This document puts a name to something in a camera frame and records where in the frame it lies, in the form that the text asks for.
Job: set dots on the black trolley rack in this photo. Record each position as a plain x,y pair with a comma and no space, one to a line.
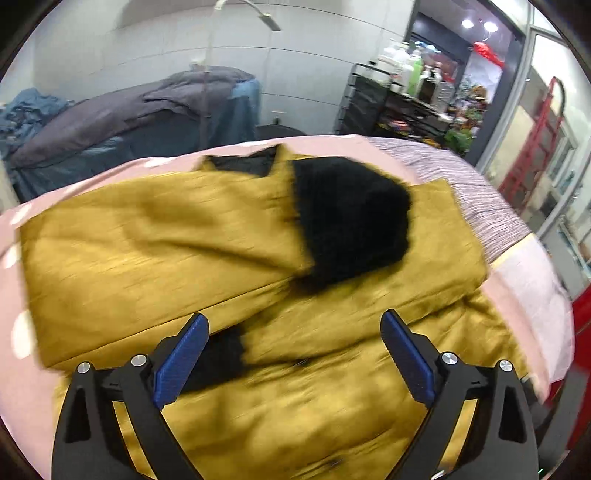
364,101

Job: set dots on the pink polka dot blanket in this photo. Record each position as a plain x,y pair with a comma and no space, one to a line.
27,397

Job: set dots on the red fish decoration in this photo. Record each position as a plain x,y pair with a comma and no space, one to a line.
489,53

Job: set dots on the green potted plant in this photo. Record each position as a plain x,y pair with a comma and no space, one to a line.
459,141

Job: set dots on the gold jacket with black fur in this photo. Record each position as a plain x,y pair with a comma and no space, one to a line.
138,258

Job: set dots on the black round stool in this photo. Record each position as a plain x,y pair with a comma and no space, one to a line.
277,131

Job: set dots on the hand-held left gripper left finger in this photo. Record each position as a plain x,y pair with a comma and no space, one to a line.
178,364

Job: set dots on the red hand truck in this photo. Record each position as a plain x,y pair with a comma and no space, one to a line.
531,152

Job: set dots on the white floor lamp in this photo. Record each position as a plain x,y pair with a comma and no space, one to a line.
270,22

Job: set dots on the cluster of toiletry bottles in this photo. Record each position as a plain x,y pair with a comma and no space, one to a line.
408,64

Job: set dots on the purple knit blanket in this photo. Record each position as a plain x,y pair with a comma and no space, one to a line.
485,198

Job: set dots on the blue crumpled cloth pile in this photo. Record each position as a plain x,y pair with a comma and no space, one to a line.
27,110

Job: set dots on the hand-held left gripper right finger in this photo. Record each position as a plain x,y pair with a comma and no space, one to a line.
408,364

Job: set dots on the dark grey blanket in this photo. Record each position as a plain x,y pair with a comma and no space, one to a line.
115,115

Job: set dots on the light pink sheet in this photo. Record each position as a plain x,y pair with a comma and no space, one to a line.
531,286

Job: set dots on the grey and blue bedding pile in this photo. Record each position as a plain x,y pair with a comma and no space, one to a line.
221,122

